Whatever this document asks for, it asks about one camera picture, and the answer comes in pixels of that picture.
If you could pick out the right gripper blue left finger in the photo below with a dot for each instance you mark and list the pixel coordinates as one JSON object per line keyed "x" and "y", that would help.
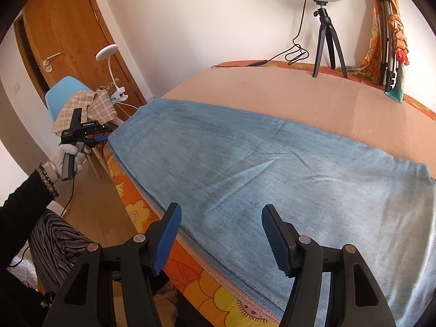
{"x": 162, "y": 235}

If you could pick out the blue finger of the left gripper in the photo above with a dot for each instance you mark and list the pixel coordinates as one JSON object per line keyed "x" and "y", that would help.
{"x": 101, "y": 138}

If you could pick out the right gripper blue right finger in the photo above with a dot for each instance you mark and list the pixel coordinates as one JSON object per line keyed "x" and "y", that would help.
{"x": 281, "y": 241}

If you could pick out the light blue denim pants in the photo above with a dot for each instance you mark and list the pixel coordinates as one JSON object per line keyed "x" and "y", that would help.
{"x": 223, "y": 165}

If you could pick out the black sleeved left forearm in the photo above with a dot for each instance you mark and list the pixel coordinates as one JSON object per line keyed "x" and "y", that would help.
{"x": 21, "y": 210}

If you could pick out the white gloved left hand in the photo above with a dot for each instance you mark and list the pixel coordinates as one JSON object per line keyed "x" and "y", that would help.
{"x": 65, "y": 163}

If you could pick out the plaid checked cloth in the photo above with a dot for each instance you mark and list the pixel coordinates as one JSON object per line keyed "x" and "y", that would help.
{"x": 94, "y": 106}

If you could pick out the light blue chair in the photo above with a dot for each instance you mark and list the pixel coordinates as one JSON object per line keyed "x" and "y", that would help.
{"x": 59, "y": 94}

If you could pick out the white clip desk lamp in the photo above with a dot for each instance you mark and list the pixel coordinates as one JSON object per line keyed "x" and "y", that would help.
{"x": 119, "y": 95}

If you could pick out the orange floral bed sheet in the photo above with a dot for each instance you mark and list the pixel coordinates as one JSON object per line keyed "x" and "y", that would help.
{"x": 350, "y": 107}

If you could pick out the wooden door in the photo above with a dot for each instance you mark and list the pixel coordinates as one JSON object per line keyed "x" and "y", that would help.
{"x": 64, "y": 37}

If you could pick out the black white striped trouser leg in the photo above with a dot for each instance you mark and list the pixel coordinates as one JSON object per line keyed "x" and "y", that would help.
{"x": 55, "y": 246}

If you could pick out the pink fleece blanket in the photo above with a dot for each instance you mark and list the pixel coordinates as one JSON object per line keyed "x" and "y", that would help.
{"x": 337, "y": 159}

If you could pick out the orange patterned scarf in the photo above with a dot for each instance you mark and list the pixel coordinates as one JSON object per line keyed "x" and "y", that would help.
{"x": 370, "y": 67}

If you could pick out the folded silver black tripod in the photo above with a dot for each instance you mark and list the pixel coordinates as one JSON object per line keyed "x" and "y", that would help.
{"x": 389, "y": 64}

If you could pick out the small black tripod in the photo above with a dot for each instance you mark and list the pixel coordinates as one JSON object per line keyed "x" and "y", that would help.
{"x": 327, "y": 35}

